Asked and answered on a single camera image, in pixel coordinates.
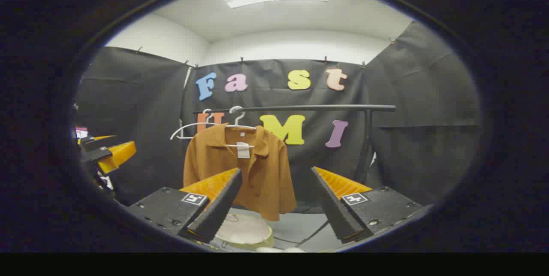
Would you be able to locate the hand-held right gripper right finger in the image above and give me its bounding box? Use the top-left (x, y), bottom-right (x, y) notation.
top-left (311, 166), bottom-right (431, 244)

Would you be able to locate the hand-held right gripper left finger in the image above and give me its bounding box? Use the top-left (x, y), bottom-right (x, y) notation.
top-left (127, 167), bottom-right (243, 244)

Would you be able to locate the round white laundry hamper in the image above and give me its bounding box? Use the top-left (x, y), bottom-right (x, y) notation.
top-left (214, 213), bottom-right (275, 250)

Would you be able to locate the brown shirt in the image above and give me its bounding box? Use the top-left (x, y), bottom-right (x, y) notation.
top-left (183, 123), bottom-right (297, 221)

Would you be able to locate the white plastic hanger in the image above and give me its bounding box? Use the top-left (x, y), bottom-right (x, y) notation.
top-left (170, 109), bottom-right (220, 141)
top-left (225, 105), bottom-right (258, 149)

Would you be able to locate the black clothes rack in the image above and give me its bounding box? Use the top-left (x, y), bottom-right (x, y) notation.
top-left (179, 104), bottom-right (396, 249)

